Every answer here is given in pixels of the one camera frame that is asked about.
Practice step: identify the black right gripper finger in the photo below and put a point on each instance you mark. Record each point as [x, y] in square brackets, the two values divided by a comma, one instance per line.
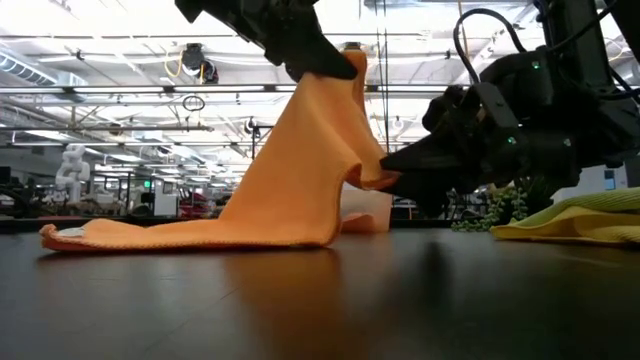
[440, 152]
[440, 187]

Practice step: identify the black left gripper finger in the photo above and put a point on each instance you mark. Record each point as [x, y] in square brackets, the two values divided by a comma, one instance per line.
[315, 60]

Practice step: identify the yellow microfiber towel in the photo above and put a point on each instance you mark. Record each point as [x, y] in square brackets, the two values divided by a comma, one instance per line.
[575, 227]

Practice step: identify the green microfiber towel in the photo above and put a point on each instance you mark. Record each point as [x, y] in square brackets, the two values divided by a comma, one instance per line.
[610, 197]

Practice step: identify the orange microfiber towel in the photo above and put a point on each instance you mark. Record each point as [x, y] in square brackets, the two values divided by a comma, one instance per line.
[300, 165]

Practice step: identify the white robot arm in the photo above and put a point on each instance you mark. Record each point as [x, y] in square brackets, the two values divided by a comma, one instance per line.
[72, 170]

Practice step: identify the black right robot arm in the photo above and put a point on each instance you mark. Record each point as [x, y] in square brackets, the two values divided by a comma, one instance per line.
[575, 100]

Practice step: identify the green artificial succulent plant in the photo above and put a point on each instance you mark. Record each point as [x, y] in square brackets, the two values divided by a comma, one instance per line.
[492, 210]

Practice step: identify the orange translucent plastic bin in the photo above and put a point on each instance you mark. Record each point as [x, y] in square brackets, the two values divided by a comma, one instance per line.
[370, 205]

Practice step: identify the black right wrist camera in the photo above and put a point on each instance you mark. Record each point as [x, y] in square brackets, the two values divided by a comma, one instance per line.
[495, 115]

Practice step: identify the black camera stand frame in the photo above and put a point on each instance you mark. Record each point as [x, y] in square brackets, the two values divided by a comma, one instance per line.
[253, 145]

